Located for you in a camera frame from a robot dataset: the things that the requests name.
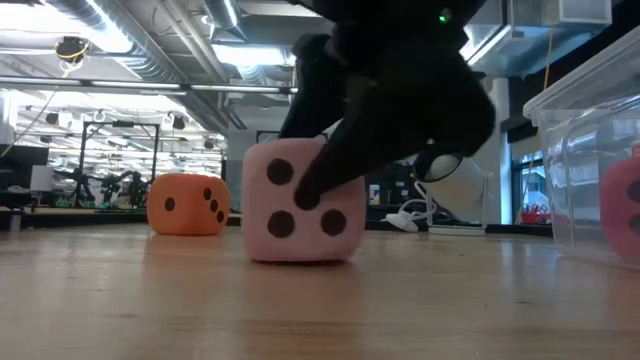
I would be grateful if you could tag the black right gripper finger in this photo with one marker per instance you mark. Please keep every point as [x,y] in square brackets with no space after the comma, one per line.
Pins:
[340,170]
[315,90]

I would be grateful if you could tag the pink foam die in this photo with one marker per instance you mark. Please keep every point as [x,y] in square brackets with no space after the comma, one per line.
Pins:
[300,240]

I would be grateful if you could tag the orange foam die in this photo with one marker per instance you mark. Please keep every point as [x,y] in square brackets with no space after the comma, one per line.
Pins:
[185,215]

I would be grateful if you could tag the red foam die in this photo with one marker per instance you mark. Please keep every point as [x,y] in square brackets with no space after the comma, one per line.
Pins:
[622,210]

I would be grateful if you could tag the white canister blue label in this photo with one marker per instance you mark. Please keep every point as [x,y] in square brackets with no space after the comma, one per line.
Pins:
[374,194]

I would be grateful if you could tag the clear plastic bin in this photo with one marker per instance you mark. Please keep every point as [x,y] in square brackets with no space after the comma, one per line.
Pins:
[575,150]

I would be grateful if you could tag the red crate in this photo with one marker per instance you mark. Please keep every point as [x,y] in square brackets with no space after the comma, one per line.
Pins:
[535,217]

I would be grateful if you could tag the long ceiling light bar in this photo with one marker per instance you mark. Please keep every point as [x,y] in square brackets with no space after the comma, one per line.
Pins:
[150,85]

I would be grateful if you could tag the black background robot arms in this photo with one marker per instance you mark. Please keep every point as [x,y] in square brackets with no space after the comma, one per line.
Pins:
[120,187]

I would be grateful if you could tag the dark monitor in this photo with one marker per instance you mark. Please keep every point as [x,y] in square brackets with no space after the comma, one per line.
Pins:
[25,157]

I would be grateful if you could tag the white security camera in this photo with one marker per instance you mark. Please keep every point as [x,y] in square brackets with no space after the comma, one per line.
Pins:
[455,200]

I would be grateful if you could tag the narrow silver ventilation duct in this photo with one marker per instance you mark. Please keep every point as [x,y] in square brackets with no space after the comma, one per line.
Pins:
[220,12]

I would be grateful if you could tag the wide silver ventilation duct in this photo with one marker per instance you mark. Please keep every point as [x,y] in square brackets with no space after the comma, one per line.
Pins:
[150,60]

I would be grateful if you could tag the tall black rig frame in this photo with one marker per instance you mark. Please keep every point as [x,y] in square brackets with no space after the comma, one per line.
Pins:
[120,123]

